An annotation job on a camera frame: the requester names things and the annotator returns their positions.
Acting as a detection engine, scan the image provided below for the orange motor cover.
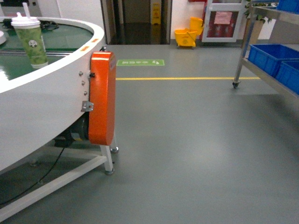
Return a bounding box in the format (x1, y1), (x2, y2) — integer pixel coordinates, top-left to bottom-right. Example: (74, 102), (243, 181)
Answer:
(88, 51), (116, 146)

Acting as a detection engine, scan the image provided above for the yellow wet floor sign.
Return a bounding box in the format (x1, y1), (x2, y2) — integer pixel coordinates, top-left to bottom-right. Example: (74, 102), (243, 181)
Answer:
(151, 2), (161, 25)

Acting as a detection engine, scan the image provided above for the yellow mop bucket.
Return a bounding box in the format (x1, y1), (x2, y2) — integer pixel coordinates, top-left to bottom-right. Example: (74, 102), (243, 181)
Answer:
(175, 17), (204, 48)

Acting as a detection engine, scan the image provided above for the white round conveyor table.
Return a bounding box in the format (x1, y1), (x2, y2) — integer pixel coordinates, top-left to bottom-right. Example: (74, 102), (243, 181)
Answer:
(0, 18), (118, 221)

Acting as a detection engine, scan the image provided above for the steel shelf cart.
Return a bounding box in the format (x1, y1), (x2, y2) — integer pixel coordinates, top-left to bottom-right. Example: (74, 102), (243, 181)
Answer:
(232, 0), (299, 102)

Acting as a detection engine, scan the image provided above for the green paper cup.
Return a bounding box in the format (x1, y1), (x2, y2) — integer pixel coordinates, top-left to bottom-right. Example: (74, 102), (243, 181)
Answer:
(11, 2), (49, 69)

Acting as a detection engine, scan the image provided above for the blue bin on cart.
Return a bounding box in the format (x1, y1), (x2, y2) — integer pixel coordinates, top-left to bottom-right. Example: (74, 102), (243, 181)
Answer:
(276, 60), (299, 94)
(248, 44), (299, 77)

